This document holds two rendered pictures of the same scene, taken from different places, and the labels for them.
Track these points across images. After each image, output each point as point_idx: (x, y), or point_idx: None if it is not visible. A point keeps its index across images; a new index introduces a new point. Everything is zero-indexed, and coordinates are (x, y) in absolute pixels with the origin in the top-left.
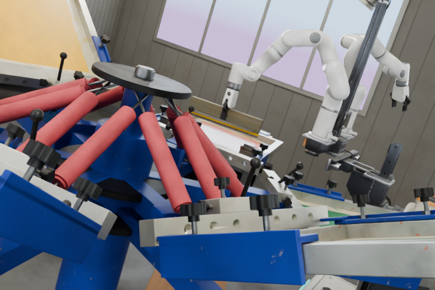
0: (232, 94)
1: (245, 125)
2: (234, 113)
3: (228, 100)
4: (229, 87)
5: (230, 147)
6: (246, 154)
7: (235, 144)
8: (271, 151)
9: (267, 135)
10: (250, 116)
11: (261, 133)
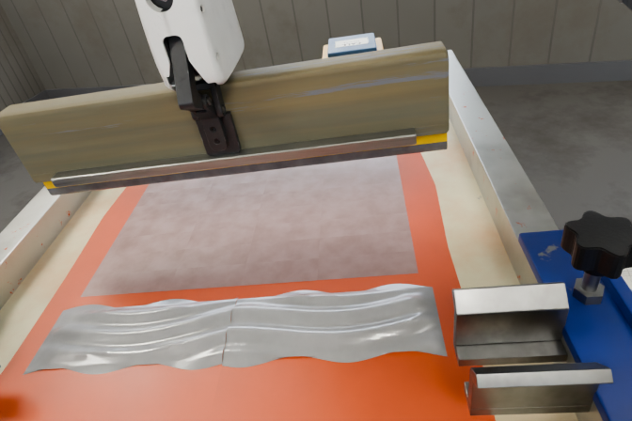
0: None
1: (357, 126)
2: (267, 92)
3: (184, 38)
4: None
5: (342, 259)
6: (542, 396)
7: (339, 196)
8: (510, 150)
9: (374, 48)
10: (364, 58)
11: (355, 52)
